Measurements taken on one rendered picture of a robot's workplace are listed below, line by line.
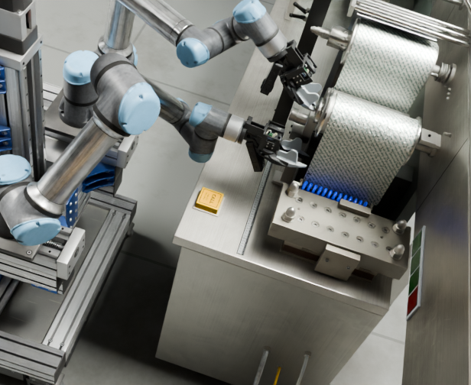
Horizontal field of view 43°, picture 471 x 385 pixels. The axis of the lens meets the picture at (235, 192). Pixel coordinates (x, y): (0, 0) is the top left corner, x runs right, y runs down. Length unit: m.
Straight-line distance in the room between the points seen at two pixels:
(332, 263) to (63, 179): 0.77
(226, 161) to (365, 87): 0.50
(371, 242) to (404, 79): 0.49
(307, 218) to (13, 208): 0.80
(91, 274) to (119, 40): 0.94
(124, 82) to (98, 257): 1.16
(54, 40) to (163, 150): 1.04
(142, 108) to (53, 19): 2.60
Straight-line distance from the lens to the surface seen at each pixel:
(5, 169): 1.71
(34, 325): 2.39
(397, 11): 1.87
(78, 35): 3.91
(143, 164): 3.15
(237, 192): 1.91
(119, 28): 2.01
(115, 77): 1.51
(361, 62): 1.83
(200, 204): 1.82
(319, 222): 1.75
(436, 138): 1.76
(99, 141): 1.53
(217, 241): 1.78
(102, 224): 2.61
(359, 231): 1.78
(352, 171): 1.78
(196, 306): 2.04
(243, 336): 2.12
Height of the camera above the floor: 2.32
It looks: 48 degrees down
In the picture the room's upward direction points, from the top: 18 degrees clockwise
